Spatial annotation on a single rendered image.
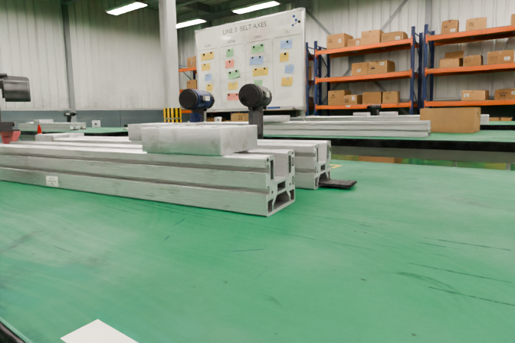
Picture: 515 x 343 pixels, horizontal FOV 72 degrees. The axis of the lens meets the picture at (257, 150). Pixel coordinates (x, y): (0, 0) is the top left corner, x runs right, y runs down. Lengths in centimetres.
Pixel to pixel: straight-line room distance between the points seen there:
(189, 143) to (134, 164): 13
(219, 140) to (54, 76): 1286
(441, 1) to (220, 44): 799
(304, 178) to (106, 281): 42
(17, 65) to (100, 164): 1227
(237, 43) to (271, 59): 50
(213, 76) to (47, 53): 946
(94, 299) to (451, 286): 29
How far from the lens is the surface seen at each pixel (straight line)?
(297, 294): 31
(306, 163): 67
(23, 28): 1323
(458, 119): 244
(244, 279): 33
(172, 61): 927
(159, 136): 59
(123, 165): 67
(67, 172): 82
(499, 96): 998
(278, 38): 388
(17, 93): 114
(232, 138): 54
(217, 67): 436
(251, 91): 88
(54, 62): 1343
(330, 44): 1109
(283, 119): 231
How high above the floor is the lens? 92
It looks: 6 degrees down
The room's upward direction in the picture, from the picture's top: 1 degrees counter-clockwise
